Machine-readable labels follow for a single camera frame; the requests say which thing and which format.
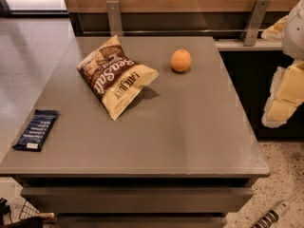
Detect white power strip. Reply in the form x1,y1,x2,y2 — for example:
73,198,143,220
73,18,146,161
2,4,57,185
251,189,304,228

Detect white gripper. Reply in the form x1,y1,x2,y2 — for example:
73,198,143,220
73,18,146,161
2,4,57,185
261,0,304,128

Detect black wire basket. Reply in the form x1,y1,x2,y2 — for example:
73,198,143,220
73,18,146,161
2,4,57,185
0,198,55,228

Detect orange fruit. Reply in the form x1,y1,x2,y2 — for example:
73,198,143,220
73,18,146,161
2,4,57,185
171,49,191,72

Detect Late July chips bag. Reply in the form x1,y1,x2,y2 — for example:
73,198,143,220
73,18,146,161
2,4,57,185
77,35,159,121

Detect blue RXBAR blueberry bar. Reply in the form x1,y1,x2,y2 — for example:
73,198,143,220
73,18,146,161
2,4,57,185
12,109,60,152

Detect right metal bracket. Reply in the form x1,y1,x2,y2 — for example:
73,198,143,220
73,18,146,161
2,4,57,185
241,0,271,47

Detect metal bracket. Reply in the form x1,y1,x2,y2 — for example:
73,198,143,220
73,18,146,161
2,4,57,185
106,0,124,36
241,0,271,47

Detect left metal bracket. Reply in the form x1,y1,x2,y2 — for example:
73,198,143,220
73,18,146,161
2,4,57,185
106,0,124,36

